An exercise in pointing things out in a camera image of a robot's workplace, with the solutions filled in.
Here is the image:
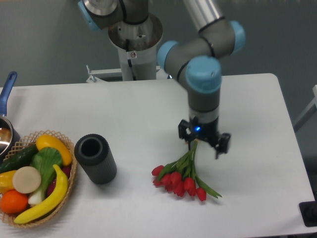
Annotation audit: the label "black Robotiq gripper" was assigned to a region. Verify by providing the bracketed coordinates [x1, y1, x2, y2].
[178, 117, 231, 159]

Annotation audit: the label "red tulip bouquet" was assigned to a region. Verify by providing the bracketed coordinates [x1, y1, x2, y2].
[152, 140, 221, 202]

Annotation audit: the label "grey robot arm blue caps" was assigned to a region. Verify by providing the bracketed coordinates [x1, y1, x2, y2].
[78, 0, 246, 155]

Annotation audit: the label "dark grey ribbed vase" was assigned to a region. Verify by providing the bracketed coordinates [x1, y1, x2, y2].
[74, 134, 117, 184]

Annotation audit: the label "white furniture leg right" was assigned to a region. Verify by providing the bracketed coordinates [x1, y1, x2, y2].
[293, 85, 317, 133]

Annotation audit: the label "black device at table edge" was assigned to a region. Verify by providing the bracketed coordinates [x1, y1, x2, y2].
[299, 201, 317, 227]

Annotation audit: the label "purple red vegetable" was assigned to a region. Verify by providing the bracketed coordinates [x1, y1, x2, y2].
[47, 166, 71, 197]

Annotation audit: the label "yellow banana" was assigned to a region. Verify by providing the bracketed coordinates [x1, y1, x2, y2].
[14, 165, 68, 224]

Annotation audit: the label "green bok choy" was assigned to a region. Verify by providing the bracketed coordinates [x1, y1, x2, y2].
[28, 147, 62, 206]

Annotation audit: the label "yellow squash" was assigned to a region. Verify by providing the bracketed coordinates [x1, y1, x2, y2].
[36, 134, 72, 166]

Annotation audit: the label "woven wicker basket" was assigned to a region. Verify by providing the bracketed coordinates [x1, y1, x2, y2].
[0, 130, 77, 228]

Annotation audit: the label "green cucumber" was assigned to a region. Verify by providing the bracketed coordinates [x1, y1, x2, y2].
[0, 144, 38, 174]

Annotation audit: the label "beige round radish slice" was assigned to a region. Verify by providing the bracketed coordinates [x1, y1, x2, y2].
[12, 166, 42, 194]

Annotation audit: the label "yellow bell pepper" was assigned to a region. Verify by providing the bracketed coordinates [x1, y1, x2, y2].
[0, 170, 16, 194]

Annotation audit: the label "orange fruit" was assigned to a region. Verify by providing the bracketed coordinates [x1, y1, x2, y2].
[0, 190, 28, 214]

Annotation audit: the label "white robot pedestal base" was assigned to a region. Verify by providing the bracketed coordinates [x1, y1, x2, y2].
[84, 4, 163, 81]

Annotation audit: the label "blue handled saucepan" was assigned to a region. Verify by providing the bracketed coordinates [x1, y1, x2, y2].
[0, 71, 20, 164]

